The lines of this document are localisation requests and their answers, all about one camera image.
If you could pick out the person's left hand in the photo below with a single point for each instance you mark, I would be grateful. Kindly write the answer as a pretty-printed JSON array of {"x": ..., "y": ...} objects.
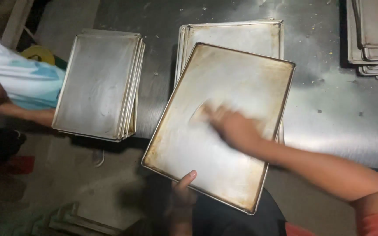
[{"x": 182, "y": 196}]

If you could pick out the person's right hand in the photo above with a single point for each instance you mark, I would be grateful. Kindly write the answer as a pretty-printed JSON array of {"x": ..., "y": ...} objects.
[{"x": 235, "y": 129}]

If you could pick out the stained metal baking tray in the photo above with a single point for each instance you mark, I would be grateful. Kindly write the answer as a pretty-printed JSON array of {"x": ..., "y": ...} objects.
[{"x": 215, "y": 124}]

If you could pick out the beige wiping cloth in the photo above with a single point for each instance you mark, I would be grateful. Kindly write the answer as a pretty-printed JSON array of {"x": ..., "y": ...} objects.
[{"x": 199, "y": 113}]

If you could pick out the stack of metal baking trays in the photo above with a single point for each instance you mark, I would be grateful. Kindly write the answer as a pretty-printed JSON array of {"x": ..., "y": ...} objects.
[
  {"x": 235, "y": 36},
  {"x": 98, "y": 85},
  {"x": 374, "y": 36}
]

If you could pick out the red object on floor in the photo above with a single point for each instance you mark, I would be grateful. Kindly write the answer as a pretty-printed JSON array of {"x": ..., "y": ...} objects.
[{"x": 20, "y": 165}]

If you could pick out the yellow round object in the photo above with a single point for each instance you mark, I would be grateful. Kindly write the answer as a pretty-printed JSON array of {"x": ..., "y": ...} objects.
[{"x": 38, "y": 54}]

